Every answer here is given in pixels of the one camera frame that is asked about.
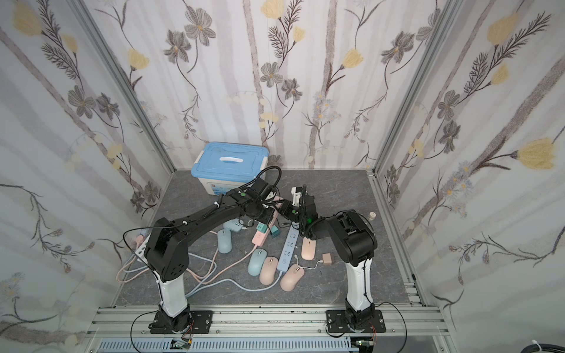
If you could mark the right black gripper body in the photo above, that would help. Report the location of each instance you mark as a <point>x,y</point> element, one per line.
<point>298,212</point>

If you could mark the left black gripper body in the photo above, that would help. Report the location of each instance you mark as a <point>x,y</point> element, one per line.
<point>274,210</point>

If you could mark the teal charger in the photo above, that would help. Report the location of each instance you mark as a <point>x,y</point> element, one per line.
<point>262,227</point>
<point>274,231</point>

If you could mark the light blue power strip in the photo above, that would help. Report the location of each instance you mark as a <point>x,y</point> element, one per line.
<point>288,250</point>

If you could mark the pink power strip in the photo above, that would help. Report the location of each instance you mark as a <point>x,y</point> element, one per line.
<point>259,238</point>

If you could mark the peach charger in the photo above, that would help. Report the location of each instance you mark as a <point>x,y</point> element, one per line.
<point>327,259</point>

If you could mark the blue mouse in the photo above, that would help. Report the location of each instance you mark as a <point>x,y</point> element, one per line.
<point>256,262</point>
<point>233,225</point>
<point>224,241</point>

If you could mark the peach mouse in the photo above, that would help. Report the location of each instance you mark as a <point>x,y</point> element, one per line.
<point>308,249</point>

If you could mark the pink mouse left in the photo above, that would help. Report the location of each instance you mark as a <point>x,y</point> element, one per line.
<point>268,271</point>

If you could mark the pink mouse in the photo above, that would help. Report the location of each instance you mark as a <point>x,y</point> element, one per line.
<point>290,279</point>
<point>268,271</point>

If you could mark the pink mouse front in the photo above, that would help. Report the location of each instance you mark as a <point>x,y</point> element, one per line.
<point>290,279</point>

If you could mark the blue lid storage box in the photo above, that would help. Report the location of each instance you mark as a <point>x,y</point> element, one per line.
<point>221,167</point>

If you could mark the white multi socket power strip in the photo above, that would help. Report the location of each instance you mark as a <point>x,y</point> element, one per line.
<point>140,246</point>

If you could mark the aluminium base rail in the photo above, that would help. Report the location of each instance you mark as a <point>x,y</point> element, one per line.
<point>271,328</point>

